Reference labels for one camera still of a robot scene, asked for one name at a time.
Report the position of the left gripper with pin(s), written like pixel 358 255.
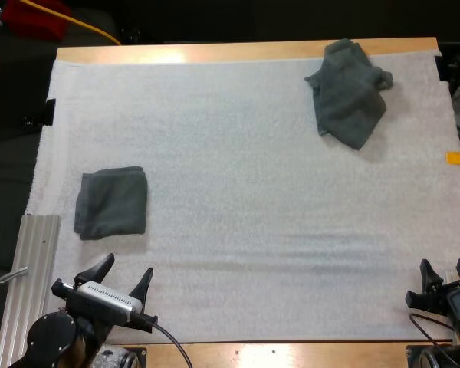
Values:
pixel 99 312

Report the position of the ribbed aluminium rail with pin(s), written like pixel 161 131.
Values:
pixel 28 283

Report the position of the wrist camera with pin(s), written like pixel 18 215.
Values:
pixel 109 299
pixel 458 303

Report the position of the folded grey-green towel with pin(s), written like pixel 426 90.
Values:
pixel 113 203

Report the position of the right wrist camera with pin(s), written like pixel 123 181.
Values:
pixel 458 303

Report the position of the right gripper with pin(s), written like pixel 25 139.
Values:
pixel 425 301

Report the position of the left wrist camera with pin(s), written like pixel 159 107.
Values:
pixel 109 299

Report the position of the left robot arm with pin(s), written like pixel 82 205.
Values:
pixel 51 341

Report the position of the pile of grey-green towels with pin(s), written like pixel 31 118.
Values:
pixel 349 99

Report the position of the dark clamp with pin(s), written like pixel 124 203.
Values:
pixel 50 112

